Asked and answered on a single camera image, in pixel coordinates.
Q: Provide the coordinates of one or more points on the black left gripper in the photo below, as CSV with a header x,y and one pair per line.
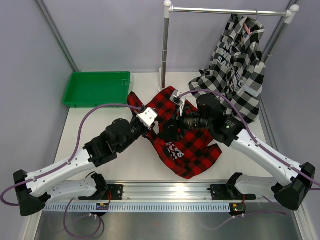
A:
x,y
145,132

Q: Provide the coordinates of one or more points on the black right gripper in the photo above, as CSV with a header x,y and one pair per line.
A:
x,y
171,127

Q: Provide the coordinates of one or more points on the red black plaid shirt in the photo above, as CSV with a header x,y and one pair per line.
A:
x,y
188,157

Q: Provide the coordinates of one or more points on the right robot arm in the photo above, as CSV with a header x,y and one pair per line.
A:
x,y
290,181

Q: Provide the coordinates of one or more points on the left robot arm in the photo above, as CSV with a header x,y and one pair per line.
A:
x,y
36,190

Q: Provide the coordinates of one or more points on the black white plaid shirt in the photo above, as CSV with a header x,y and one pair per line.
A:
x,y
236,69

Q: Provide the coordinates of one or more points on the pink clothes hanger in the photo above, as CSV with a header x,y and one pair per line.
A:
x,y
247,29

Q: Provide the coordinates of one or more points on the green plastic tray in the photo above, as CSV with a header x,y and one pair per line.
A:
x,y
92,89

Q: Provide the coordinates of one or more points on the metal clothes rack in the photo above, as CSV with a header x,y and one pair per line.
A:
x,y
286,16

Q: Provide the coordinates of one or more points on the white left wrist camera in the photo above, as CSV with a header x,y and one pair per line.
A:
x,y
148,117

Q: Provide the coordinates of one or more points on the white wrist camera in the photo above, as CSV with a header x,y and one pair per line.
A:
x,y
178,99
148,117

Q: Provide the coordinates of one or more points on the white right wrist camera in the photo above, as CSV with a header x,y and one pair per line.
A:
x,y
178,99

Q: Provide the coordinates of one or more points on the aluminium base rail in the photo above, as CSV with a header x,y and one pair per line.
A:
x,y
166,191

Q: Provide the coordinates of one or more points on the white slotted cable duct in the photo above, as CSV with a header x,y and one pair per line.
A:
x,y
142,207

